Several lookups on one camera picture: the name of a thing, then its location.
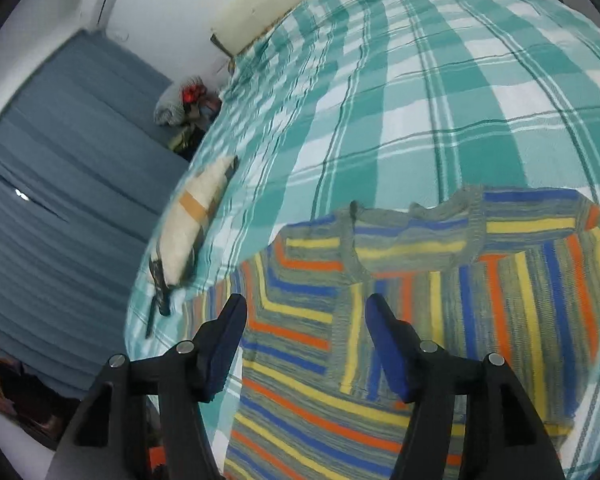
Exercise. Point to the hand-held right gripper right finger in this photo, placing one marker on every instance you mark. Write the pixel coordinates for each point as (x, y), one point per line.
(387, 345)

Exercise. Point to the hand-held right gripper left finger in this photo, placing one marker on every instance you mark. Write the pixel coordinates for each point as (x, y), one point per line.
(225, 345)

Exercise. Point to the striped knit sweater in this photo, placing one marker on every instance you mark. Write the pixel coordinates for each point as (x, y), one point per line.
(430, 285)

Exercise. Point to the pile of clothes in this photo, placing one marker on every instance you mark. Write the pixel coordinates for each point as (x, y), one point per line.
(190, 110)

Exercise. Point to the black phone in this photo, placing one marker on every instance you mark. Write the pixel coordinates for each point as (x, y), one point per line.
(150, 321)

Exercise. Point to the orange fleece garment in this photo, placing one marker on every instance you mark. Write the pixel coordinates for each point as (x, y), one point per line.
(156, 459)

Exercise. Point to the folded beige orange cloth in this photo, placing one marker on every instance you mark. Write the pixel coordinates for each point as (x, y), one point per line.
(195, 210)

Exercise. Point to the blue curtain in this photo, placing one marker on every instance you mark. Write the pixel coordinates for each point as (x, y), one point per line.
(70, 210)

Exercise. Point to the green plaid bed blanket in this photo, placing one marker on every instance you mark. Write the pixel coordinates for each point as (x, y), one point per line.
(405, 85)

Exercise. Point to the cream padded headboard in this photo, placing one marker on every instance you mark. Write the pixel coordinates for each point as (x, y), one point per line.
(280, 5)

